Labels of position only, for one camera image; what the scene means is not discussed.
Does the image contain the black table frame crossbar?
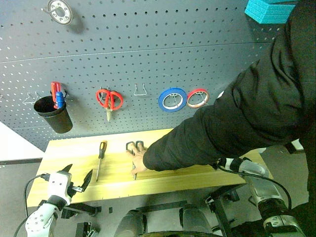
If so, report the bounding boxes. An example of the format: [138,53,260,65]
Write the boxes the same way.
[135,200,188,212]

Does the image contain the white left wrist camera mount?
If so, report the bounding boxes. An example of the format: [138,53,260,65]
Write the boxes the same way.
[47,172,73,205]

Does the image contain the teal foam block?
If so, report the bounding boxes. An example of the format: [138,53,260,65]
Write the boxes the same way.
[244,0,296,25]

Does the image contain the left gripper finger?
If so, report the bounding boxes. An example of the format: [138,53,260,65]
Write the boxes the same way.
[80,169,93,193]
[57,163,73,174]

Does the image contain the grey pegboard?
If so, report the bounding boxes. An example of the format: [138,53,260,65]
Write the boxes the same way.
[0,0,297,152]

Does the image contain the silver round reel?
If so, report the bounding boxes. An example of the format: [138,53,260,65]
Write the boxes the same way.
[46,0,74,25]

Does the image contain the looped wire pegboard hook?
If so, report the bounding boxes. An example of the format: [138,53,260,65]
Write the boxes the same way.
[133,83,148,96]
[22,91,40,104]

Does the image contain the black table frame leg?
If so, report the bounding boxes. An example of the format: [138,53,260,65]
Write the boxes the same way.
[206,184,247,237]

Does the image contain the black table frame bracket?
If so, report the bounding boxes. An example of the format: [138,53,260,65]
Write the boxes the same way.
[60,202,102,219]

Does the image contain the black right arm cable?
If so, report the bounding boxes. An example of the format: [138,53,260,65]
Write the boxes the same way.
[216,164,293,210]

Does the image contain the red and blue tools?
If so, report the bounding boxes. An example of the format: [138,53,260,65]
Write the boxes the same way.
[50,81,61,109]

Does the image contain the blue capped marker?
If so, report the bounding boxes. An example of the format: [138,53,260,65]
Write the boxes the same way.
[55,90,66,109]

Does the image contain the person's bare hand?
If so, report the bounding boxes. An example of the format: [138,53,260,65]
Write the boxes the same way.
[126,145,149,174]

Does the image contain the dark rounded shape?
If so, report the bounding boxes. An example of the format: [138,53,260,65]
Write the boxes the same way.
[113,209,148,237]
[179,207,213,237]

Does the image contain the red tape roll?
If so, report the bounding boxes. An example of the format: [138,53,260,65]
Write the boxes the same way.
[186,88,210,109]

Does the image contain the red handled scissors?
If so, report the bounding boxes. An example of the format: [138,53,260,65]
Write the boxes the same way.
[95,88,123,123]

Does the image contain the black cup holder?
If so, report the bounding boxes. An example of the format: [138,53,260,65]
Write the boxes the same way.
[33,95,74,134]

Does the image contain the blue tape roll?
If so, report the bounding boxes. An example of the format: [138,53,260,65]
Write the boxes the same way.
[158,86,188,113]

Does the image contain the dark handled scissors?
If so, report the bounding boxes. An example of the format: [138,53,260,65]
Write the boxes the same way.
[125,140,145,181]

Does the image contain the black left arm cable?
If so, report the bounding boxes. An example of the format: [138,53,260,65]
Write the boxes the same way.
[13,174,51,237]

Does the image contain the black horizontal rail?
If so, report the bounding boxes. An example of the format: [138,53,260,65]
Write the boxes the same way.
[0,158,44,166]

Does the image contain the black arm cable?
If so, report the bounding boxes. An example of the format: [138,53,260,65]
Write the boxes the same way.
[13,174,51,237]
[216,164,293,210]

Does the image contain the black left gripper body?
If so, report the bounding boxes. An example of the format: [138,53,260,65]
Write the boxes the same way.
[66,181,83,198]

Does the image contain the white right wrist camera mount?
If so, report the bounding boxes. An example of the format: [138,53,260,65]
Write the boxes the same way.
[223,158,235,171]

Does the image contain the person's black jacket torso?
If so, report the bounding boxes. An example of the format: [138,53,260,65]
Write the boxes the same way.
[197,0,316,237]

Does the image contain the orange black handled screwdriver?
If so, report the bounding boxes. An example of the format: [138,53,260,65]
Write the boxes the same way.
[95,140,108,183]

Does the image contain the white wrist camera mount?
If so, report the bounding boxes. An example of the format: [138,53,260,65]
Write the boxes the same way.
[223,158,235,171]
[47,172,73,205]

